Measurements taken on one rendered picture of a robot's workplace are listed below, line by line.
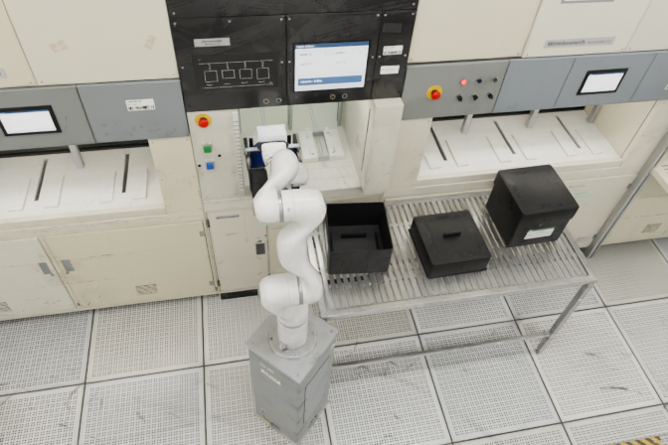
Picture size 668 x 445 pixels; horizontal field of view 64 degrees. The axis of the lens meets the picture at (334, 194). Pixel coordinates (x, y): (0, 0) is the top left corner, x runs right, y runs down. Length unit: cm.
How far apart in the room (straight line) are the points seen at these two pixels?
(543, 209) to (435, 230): 48
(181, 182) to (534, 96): 162
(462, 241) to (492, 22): 96
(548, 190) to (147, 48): 183
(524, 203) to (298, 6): 133
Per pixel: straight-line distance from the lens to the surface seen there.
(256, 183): 233
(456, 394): 311
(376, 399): 301
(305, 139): 281
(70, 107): 224
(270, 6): 197
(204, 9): 197
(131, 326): 329
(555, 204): 263
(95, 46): 207
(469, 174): 282
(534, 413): 320
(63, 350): 333
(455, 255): 247
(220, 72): 209
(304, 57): 209
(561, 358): 341
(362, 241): 254
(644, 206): 375
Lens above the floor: 277
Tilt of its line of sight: 48 degrees down
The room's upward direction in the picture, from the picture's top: 5 degrees clockwise
